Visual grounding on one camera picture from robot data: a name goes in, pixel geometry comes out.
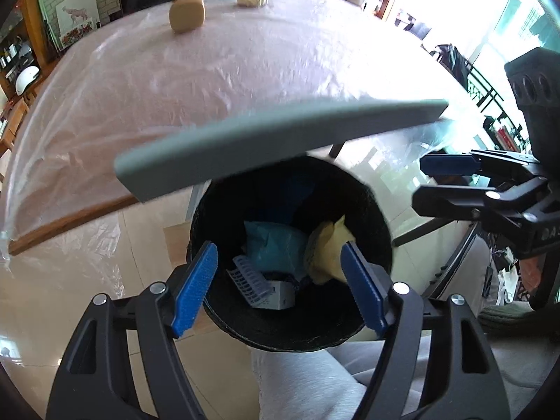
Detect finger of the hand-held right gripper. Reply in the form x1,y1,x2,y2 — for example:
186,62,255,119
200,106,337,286
420,149,550,182
412,177,550,228

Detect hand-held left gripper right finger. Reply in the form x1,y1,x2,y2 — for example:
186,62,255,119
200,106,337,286
340,241,512,420

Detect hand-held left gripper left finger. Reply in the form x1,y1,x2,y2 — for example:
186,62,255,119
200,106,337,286
46,241,218,420

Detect yellow and white plastic bag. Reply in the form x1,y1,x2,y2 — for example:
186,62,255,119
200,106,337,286
304,215,357,285

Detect white plastic grid tray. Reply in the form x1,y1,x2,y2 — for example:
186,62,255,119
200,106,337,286
232,256,274,309

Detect black round trash bin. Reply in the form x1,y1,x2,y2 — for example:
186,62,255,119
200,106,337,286
189,155,394,354

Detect blue non-woven drawstring bag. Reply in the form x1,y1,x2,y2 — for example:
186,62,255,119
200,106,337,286
243,175,316,281

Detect black chair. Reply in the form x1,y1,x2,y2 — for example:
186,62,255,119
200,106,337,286
431,44,499,110

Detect person's grey trousers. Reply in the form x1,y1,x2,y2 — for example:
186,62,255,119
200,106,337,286
251,236,560,420

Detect clear plastic table cover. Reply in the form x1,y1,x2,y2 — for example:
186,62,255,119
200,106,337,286
0,0,477,267

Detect white helmet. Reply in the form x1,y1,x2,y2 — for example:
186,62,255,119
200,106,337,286
14,65,41,96

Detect beige rounded block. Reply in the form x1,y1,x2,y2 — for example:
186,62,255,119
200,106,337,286
169,0,206,34

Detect animal picture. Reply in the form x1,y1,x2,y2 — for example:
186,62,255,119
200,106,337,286
56,0,99,47

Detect wooden display shelf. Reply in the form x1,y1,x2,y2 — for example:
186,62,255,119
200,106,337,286
0,0,57,110

